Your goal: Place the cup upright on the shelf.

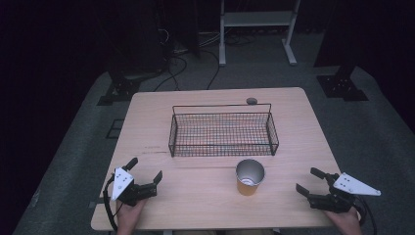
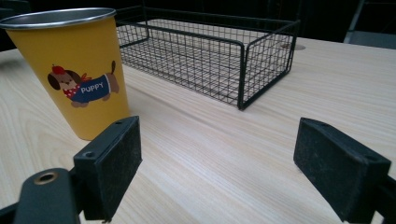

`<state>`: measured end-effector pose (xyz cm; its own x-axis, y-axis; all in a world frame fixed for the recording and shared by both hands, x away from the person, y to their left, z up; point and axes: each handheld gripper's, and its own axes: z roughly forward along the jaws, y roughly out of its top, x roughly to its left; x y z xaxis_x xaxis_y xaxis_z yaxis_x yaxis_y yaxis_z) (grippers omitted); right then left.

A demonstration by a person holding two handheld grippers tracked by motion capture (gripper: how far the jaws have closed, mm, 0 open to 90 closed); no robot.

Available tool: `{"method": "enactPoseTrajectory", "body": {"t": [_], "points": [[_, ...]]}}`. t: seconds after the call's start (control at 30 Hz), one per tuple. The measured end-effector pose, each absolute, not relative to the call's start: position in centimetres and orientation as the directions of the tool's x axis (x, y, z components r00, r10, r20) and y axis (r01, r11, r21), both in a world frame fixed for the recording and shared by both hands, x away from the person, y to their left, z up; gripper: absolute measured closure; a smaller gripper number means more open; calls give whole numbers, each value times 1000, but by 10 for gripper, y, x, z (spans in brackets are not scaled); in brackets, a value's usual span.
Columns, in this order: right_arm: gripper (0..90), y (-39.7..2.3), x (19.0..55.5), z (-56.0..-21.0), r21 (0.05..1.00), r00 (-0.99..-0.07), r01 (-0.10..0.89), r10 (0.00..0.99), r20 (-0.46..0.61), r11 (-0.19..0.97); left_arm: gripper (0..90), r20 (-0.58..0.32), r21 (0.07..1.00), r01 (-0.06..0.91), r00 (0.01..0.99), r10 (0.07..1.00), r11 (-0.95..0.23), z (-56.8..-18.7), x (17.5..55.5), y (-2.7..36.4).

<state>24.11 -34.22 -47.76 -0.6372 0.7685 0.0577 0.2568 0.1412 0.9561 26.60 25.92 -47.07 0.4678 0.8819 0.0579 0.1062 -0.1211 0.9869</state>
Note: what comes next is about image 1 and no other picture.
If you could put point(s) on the small grey round knob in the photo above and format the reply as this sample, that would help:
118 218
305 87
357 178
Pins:
251 101

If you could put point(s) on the black stand with base plate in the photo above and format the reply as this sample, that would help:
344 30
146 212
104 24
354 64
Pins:
122 88
342 85

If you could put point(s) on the person's right hand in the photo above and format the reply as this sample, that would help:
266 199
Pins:
344 223

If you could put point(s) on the metal cup with orange outside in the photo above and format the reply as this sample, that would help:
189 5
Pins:
249 178

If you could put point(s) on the person's left hand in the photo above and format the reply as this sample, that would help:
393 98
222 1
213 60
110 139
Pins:
129 215

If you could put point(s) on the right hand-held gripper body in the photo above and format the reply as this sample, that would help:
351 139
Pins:
339 197

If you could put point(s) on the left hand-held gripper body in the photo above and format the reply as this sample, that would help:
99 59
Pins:
130 192

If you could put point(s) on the white metal stand frame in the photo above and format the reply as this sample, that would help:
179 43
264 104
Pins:
257 18

